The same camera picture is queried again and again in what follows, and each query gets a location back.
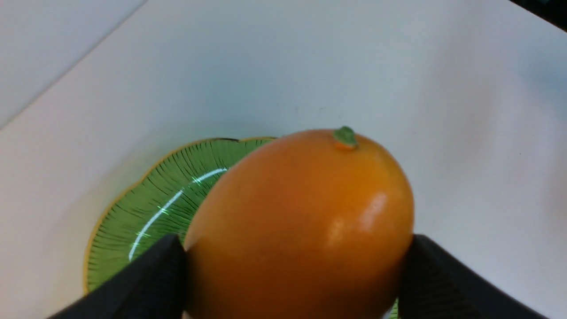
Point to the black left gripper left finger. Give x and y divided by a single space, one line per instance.
153 286

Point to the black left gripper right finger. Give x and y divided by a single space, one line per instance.
435 285

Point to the orange mango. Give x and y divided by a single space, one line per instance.
313 225

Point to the green glass plate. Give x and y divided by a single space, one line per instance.
164 201

